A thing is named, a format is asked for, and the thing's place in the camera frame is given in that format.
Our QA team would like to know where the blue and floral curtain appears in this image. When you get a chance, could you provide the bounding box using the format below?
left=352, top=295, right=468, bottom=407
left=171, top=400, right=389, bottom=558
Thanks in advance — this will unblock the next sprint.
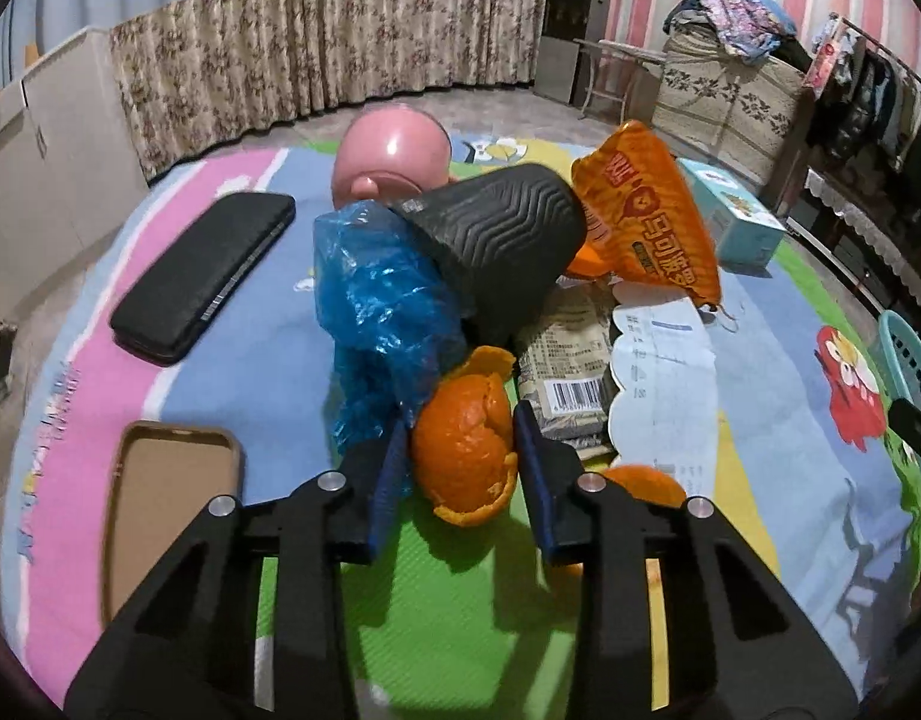
left=0, top=0, right=543, bottom=177

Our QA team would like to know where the pile of colourful clothes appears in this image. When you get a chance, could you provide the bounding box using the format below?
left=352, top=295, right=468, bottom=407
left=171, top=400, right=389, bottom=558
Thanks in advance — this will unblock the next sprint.
left=662, top=0, right=810, bottom=71

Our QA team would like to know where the grey barcode snack wrapper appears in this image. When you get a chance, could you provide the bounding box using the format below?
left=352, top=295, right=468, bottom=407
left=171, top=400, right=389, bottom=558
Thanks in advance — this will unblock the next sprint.
left=515, top=281, right=618, bottom=461

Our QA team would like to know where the black ribbed paper cup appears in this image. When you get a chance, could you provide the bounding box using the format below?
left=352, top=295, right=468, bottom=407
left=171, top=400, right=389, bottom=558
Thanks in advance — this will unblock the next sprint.
left=392, top=163, right=587, bottom=346

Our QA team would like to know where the cabinet with patterned cover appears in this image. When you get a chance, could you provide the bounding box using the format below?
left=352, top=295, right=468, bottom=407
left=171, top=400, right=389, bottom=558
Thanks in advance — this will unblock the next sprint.
left=652, top=25, right=812, bottom=188

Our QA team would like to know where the orange snack bag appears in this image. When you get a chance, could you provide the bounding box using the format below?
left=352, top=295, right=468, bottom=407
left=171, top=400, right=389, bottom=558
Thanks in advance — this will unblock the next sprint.
left=571, top=121, right=722, bottom=309

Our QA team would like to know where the small folding table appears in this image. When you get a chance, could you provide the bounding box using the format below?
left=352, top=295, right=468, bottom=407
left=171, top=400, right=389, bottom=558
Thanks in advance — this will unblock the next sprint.
left=574, top=39, right=667, bottom=122

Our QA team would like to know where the teal cardboard box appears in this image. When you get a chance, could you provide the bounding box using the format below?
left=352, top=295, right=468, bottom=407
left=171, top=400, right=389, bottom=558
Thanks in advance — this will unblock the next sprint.
left=677, top=158, right=785, bottom=270

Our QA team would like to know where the black keyboard case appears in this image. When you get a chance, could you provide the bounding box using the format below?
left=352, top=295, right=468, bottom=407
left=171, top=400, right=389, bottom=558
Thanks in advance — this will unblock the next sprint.
left=109, top=192, right=296, bottom=367

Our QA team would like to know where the low shelf with lace cover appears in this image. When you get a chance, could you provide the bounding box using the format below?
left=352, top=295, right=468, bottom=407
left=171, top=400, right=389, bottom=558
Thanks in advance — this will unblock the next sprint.
left=787, top=167, right=921, bottom=317

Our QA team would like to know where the white paper booklet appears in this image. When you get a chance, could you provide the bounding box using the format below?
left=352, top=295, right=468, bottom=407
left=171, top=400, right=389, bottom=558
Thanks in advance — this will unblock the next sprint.
left=607, top=281, right=719, bottom=499

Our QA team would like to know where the teal plastic laundry basket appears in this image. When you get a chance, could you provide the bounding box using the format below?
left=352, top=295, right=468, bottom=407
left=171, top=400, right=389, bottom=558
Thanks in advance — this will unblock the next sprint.
left=874, top=310, right=921, bottom=411

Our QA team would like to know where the clothes rack with garments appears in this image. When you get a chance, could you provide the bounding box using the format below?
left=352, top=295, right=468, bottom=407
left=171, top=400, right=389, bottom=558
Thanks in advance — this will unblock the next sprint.
left=808, top=11, right=921, bottom=242

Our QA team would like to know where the brown phone case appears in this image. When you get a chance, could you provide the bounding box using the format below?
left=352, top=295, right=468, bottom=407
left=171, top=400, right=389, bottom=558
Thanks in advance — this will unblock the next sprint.
left=99, top=421, right=242, bottom=626

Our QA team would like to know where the white side cabinet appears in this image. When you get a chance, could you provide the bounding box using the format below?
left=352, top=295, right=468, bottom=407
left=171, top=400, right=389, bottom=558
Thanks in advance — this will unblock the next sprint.
left=0, top=28, right=148, bottom=322

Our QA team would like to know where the blue plastic bag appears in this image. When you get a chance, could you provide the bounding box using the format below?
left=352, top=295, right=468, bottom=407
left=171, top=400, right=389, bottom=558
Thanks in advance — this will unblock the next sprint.
left=314, top=200, right=467, bottom=450

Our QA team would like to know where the colourful cartoon table cloth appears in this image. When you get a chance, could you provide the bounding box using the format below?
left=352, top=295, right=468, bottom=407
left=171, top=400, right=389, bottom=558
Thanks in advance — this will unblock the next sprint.
left=0, top=148, right=921, bottom=718

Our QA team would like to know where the grey water dispenser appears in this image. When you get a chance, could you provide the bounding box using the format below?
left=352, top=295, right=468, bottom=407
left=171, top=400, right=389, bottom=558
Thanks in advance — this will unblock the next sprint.
left=533, top=0, right=610, bottom=104

